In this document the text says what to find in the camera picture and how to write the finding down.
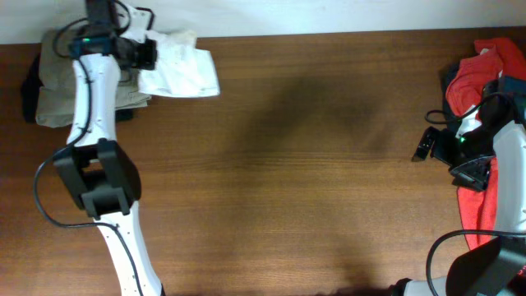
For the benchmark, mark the folded dark garment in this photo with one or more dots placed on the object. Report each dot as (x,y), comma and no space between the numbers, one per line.
(30,93)

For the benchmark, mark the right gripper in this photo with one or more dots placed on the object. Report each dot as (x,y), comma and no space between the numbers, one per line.
(440,149)

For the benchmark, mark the white polo shirt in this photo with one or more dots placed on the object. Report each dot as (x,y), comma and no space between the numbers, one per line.
(181,70)

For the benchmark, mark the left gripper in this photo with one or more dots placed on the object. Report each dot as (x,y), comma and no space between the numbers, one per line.
(147,59)

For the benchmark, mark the folded khaki pants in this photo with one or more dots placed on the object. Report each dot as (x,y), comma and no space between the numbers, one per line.
(55,107)

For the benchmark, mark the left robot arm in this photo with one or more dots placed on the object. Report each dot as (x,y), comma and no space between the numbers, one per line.
(98,174)

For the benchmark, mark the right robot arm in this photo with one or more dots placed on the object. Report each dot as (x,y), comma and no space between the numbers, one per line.
(495,267)

